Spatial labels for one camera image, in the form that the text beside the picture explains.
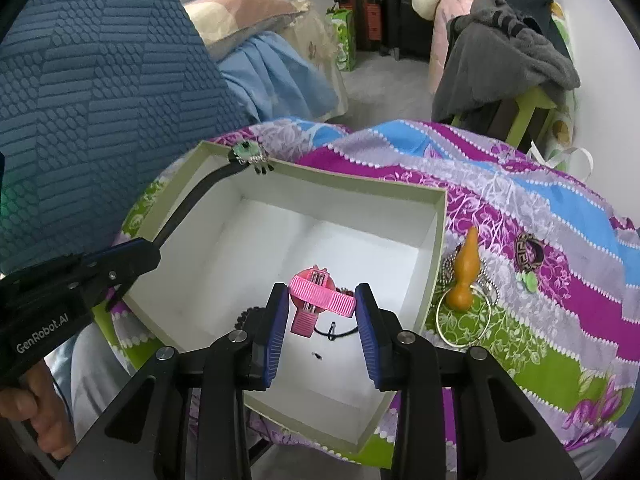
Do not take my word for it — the silver ring bangle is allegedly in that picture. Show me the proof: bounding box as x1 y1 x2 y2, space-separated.
435 284 494 350

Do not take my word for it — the white cardboard box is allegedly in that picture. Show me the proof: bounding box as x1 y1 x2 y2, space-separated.
125 162 447 454

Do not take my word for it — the light blue bed sheet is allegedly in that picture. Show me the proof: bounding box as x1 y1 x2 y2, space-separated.
217 32 338 122

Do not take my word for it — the person's left hand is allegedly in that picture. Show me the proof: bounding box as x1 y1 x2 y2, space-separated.
0 360 76 460

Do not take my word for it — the colourful striped floral blanket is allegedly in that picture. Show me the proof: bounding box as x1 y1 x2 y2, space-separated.
96 118 639 479

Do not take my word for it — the black patterned bangle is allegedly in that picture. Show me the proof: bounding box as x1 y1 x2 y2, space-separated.
514 233 544 273

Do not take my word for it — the grey clothes pile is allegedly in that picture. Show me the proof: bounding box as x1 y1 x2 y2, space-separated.
432 0 580 122

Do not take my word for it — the blue textured left cushion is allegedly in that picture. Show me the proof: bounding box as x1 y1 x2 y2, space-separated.
1 0 250 274

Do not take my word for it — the pink ribbon hair clip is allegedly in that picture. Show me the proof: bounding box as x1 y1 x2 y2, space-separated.
288 266 356 338

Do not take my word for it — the orange gourd pendant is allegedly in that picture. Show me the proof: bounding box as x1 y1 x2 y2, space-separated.
445 226 480 312

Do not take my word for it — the black cord green pendant necklace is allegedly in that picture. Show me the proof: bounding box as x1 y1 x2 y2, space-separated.
150 142 276 250

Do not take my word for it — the pink beige pillow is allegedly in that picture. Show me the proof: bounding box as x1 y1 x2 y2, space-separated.
184 0 303 61

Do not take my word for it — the green jade pendant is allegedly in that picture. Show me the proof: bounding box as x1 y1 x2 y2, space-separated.
518 271 538 294

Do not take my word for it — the green plastic stool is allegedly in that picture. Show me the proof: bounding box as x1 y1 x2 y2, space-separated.
451 87 558 151

